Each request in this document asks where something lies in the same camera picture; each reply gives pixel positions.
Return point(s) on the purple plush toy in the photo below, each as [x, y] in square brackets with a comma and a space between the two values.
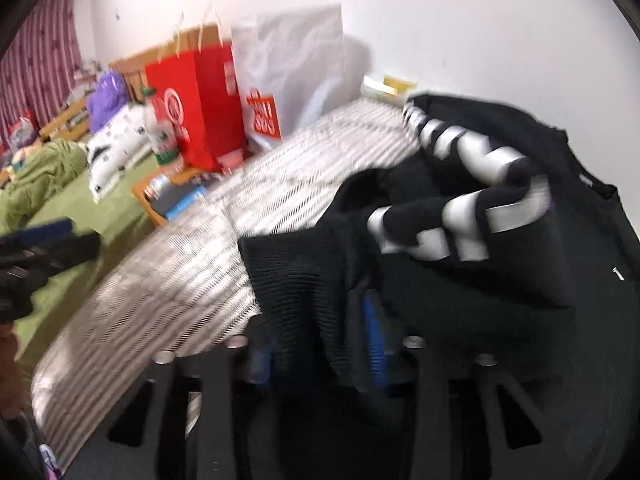
[109, 96]

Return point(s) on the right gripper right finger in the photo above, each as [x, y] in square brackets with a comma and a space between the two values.
[381, 336]

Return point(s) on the striped grey white mattress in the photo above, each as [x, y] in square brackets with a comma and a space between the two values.
[185, 287]

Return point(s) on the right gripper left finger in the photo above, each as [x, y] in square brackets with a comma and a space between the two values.
[257, 362]

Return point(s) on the wooden bed headboard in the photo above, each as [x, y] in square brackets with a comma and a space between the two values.
[132, 69]

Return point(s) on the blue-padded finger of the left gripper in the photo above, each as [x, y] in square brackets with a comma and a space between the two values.
[55, 245]

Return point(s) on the red paper shopping bag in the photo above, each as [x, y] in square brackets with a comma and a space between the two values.
[199, 92]

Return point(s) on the green bed blanket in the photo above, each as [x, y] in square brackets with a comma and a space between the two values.
[122, 224]

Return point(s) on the rolled fruit-print plastic sheet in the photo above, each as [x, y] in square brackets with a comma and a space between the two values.
[386, 89]

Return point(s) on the small wooden bedside table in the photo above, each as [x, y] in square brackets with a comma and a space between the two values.
[164, 198]

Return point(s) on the white black-spotted pillow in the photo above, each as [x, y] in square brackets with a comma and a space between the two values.
[114, 150]

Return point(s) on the plastic bottle with green label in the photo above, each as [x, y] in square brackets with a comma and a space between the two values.
[161, 133]

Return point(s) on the white Miniso paper bag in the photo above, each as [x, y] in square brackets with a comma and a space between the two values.
[290, 69]

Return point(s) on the pink striped curtain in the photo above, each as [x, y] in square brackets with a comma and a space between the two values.
[37, 71]

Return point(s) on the black sweatshirt with white letters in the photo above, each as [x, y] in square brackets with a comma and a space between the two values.
[512, 275]

